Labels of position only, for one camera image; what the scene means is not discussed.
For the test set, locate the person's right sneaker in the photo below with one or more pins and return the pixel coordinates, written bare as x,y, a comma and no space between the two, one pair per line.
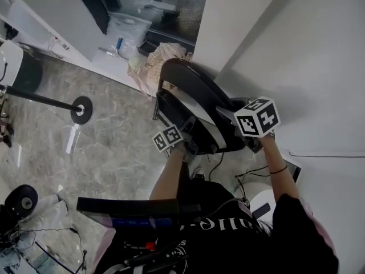
199,173

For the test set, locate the woven wicker basket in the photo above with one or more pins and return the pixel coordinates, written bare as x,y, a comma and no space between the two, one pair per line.
188,21

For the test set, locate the person's left forearm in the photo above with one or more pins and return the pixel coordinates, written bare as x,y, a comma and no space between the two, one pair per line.
168,178

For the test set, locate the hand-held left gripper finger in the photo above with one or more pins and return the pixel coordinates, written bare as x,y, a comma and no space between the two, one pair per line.
188,125

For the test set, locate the clear plastic bag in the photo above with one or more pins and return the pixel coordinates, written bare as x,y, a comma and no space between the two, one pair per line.
128,30

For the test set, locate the thin black wrist band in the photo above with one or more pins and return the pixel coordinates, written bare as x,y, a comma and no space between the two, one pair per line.
278,171

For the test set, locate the small blue tube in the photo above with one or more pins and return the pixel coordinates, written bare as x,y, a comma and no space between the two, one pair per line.
119,43

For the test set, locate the dark framed window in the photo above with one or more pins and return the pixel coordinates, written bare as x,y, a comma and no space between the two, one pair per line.
94,4

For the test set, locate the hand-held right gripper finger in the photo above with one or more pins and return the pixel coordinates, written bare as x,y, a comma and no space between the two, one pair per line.
243,101
228,116

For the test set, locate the black coat stand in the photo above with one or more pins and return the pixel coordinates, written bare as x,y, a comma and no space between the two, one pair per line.
85,118

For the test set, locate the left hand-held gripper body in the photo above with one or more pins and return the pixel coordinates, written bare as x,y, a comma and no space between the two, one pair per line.
168,138

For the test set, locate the person's right forearm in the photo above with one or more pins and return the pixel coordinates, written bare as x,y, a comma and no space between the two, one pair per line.
273,153

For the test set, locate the white and green round tub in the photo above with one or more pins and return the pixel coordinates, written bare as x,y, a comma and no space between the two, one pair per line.
11,61

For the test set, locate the black chest-mounted screen device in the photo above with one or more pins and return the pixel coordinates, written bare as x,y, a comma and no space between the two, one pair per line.
128,207

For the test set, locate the black round seat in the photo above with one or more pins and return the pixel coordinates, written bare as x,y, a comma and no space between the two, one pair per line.
17,198

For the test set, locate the person's black printed t-shirt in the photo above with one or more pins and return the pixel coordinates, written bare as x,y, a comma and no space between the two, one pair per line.
228,238

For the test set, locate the beige checkered cloth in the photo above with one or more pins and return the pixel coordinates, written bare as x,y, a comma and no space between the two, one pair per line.
168,53

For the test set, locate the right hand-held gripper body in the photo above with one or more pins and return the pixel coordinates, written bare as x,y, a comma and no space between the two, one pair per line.
256,118

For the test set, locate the black folding chair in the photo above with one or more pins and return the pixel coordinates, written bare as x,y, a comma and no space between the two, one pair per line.
196,81

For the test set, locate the white round appliance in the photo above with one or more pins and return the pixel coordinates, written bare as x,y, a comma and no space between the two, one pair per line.
256,195

